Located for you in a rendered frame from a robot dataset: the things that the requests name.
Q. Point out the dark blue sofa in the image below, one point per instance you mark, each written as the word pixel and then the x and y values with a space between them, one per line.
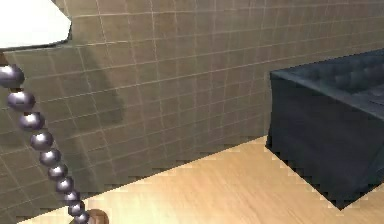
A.
pixel 326 133

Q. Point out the white shade beaded floor lamp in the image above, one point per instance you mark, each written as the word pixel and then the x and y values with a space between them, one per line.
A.
pixel 31 21

